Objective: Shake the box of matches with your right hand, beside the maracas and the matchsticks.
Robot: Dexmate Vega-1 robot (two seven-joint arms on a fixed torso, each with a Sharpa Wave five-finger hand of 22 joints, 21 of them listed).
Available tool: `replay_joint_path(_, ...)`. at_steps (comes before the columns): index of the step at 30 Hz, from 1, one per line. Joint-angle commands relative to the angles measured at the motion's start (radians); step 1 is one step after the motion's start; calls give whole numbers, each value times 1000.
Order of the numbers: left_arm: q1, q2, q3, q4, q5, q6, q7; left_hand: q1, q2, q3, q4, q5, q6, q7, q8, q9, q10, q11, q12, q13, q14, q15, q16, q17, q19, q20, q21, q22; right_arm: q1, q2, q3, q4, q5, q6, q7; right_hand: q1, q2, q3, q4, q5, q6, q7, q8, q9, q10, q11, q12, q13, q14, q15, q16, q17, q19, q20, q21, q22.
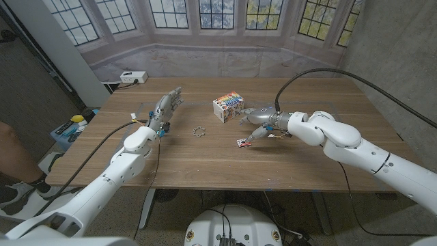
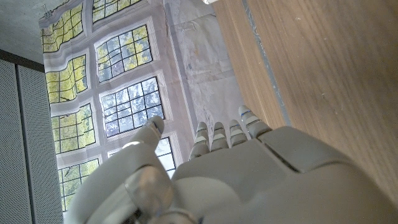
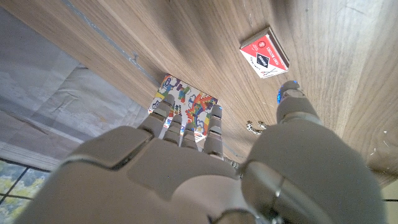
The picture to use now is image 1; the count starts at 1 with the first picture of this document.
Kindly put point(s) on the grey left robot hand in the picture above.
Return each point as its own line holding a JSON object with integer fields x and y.
{"x": 165, "y": 107}

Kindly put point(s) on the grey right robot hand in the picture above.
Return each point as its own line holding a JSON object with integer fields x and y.
{"x": 264, "y": 116}

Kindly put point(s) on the red and white matchbox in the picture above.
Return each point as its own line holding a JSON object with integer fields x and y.
{"x": 243, "y": 143}

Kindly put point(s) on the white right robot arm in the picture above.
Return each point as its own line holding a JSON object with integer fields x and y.
{"x": 345, "y": 140}

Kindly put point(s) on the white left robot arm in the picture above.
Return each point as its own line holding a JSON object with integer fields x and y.
{"x": 102, "y": 186}

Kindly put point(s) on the colourful printed cardboard box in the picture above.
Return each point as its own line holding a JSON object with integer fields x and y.
{"x": 228, "y": 106}

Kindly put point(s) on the white power strip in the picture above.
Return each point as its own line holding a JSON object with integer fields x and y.
{"x": 134, "y": 77}

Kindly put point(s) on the printed window backdrop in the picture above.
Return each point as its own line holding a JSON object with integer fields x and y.
{"x": 218, "y": 58}

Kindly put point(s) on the yellow round object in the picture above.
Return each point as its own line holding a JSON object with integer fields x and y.
{"x": 77, "y": 118}

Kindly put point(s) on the grey table leg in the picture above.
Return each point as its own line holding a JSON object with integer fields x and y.
{"x": 321, "y": 213}
{"x": 147, "y": 208}

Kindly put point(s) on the black remote control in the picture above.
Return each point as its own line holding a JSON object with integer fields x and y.
{"x": 64, "y": 127}

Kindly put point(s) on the blue storage bin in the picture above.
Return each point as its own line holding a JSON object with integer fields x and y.
{"x": 63, "y": 138}

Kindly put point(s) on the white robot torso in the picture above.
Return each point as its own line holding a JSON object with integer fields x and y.
{"x": 235, "y": 222}

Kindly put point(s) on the person's bare leg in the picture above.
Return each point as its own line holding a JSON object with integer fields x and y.
{"x": 15, "y": 153}

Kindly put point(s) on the grey and black sneaker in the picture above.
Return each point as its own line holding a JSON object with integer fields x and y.
{"x": 20, "y": 196}

